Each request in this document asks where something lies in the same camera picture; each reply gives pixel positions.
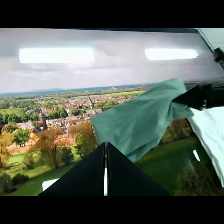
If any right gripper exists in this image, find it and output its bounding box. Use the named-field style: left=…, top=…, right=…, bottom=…
left=172, top=83, right=224, bottom=111

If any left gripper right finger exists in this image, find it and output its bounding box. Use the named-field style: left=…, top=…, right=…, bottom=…
left=106, top=142, right=171, bottom=197

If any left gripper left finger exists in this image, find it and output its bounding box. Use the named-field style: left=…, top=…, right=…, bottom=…
left=38, top=142, right=107, bottom=197

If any green garment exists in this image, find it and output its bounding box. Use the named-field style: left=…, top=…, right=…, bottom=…
left=90, top=77, right=195, bottom=163

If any white garment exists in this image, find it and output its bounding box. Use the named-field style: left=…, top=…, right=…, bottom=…
left=187, top=105, right=224, bottom=188

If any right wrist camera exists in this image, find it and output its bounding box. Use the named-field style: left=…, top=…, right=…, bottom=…
left=212, top=47, right=224, bottom=70

